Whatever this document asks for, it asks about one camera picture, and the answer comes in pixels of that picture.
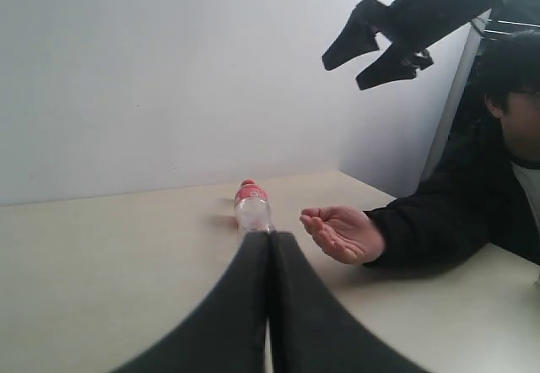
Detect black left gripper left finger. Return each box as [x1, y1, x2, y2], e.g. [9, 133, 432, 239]
[116, 232, 270, 373]

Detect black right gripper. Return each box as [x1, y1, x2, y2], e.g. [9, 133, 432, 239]
[321, 0, 494, 90]

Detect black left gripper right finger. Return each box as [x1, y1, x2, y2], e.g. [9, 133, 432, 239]
[268, 232, 424, 373]

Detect clear bottle red label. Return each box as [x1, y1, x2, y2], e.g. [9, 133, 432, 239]
[234, 180, 275, 237]

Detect black jacket sleeve forearm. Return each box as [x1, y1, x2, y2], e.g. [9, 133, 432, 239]
[367, 170, 539, 268]

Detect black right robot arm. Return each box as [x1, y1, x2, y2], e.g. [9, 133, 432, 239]
[321, 0, 509, 90]

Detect person with glasses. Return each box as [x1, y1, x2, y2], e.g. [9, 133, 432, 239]
[417, 29, 540, 273]

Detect person's open bare hand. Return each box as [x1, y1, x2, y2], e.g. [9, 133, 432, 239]
[300, 206, 386, 265]

